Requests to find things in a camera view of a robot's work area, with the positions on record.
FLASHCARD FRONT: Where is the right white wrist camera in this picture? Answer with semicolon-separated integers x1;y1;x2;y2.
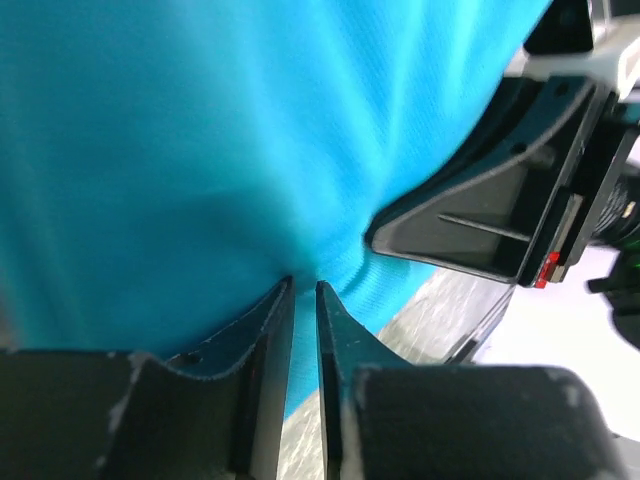
505;0;639;104

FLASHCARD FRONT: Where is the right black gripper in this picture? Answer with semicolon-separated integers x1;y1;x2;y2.
365;76;639;345

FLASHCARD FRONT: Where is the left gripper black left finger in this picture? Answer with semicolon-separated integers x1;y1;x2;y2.
168;277;295;475

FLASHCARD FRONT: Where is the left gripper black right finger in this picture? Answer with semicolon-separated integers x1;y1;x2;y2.
315;281;410;473

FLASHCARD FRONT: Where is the teal t-shirt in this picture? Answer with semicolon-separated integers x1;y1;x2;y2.
1;1;547;412

